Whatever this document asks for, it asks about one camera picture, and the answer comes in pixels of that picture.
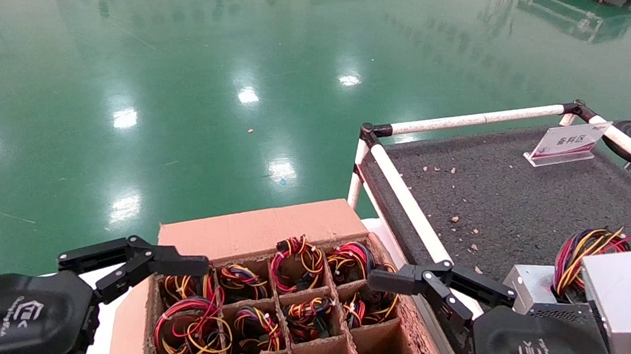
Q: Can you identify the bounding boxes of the silver power supply red wires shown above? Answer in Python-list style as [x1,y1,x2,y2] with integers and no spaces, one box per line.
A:
[282,294,339,347]

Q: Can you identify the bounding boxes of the dark grey table mat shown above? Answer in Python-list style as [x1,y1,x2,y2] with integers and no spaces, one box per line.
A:
[350,111,631,337]

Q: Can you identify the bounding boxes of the clear acrylic sign holder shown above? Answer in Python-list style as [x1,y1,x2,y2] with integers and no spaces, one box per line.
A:
[522,115,613,173]

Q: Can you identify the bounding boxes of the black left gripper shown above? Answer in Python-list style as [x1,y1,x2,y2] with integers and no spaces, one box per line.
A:
[0,266,174,354]

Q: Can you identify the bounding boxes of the cardboard box with dividers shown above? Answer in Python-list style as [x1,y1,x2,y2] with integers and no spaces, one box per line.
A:
[109,182,465,354]

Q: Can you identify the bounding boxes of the white pipe table frame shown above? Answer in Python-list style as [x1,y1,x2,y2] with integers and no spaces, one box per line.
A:
[339,82,631,334]

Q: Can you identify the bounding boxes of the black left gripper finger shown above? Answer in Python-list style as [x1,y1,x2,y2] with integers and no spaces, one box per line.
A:
[54,229,212,313]

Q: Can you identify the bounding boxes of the grey mesh-sided power supply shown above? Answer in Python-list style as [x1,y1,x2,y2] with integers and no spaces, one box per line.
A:
[500,219,631,332]

